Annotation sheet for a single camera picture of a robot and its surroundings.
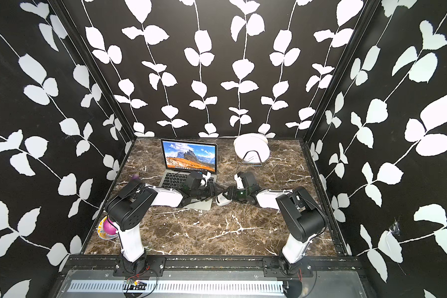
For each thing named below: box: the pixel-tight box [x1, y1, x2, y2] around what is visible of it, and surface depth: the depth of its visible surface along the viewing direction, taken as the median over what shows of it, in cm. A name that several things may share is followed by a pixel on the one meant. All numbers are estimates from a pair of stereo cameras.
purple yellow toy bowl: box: [97, 215, 120, 241], surface depth 80 cm
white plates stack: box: [233, 132, 271, 164], surface depth 100 cm
